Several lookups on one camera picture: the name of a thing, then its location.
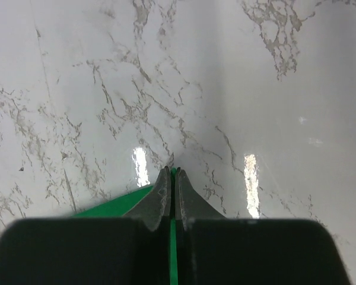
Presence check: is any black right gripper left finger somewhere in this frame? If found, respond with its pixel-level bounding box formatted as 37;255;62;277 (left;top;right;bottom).
0;166;171;285

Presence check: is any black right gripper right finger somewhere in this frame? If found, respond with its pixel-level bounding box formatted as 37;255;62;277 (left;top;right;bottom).
174;169;350;284

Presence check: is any green t shirt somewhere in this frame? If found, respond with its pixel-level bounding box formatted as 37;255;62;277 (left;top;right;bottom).
0;167;179;285

